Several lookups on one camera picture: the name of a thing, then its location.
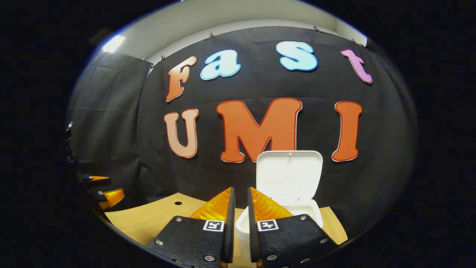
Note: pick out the white desktop garbage bin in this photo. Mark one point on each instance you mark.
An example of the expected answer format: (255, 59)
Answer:
(288, 175)

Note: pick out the black backdrop cloth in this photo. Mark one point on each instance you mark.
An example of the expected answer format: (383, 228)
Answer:
(223, 178)

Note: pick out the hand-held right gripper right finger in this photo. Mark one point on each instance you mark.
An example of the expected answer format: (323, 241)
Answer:
(253, 230)

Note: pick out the wooden desktop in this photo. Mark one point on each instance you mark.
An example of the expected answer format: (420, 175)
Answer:
(148, 219)

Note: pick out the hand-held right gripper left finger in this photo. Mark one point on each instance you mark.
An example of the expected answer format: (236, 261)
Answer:
(229, 230)

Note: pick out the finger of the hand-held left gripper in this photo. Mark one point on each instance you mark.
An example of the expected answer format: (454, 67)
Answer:
(109, 197)
(97, 181)

